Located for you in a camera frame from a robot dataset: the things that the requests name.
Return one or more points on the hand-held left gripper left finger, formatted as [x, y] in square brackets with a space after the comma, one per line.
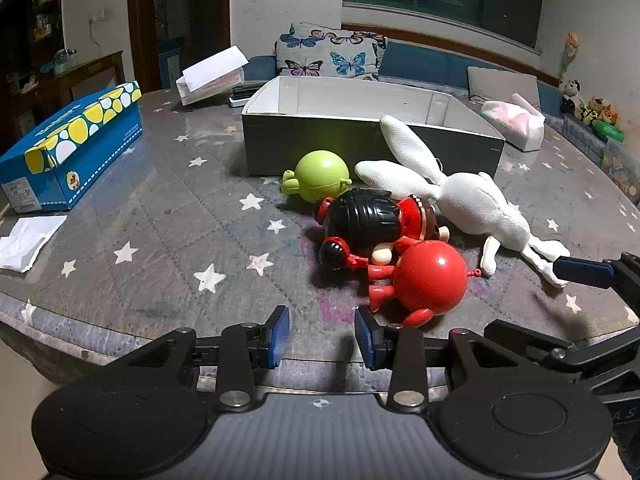
[278, 336]

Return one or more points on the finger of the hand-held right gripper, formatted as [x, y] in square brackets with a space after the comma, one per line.
[540, 342]
[582, 271]

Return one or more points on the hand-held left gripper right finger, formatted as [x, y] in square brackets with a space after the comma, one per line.
[367, 338]

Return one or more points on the red round toy figure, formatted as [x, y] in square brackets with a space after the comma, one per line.
[430, 275]

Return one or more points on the black-haired doll figure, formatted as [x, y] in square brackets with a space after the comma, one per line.
[360, 220]

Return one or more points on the white plush rabbit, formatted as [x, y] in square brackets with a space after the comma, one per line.
[475, 200]

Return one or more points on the green round toy figure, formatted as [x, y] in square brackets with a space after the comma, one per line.
[320, 172]

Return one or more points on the grey cardboard box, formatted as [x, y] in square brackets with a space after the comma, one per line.
[320, 145]

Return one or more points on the teal container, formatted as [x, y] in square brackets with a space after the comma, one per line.
[64, 61]

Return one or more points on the colourful printed box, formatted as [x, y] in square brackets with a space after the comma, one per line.
[622, 167]

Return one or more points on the blue storage crate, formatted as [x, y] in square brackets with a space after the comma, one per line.
[582, 137]

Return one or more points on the grey star-print tablecloth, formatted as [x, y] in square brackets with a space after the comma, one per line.
[175, 220]

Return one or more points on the orange plush toy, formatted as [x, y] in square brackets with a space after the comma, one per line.
[597, 109]

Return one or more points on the pink tissue pack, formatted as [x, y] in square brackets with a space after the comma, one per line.
[515, 122]

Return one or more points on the panda plush toy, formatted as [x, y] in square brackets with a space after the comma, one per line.
[571, 95]

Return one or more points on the grey cushion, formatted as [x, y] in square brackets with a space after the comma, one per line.
[500, 85]

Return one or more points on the black remote control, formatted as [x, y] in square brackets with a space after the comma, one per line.
[243, 92]

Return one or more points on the blue sofa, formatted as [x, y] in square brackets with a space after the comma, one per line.
[425, 65]

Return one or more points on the blue dotted tissue box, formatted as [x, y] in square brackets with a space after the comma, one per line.
[95, 145]

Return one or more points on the white paper tissue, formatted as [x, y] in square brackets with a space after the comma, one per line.
[25, 242]

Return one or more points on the white tissue box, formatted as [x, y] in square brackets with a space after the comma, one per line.
[210, 72]

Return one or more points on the butterfly print pillow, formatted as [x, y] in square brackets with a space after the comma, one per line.
[325, 55]

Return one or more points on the wooden cabinet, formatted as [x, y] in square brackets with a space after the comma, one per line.
[85, 77]

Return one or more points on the dark wooden shelf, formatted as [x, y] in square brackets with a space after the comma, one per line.
[30, 20]

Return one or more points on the hanging doll wall decoration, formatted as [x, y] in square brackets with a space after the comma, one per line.
[570, 52]

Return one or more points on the wooden door frame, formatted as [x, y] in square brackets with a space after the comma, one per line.
[132, 20]

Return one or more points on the wall socket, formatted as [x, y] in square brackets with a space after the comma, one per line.
[98, 16]

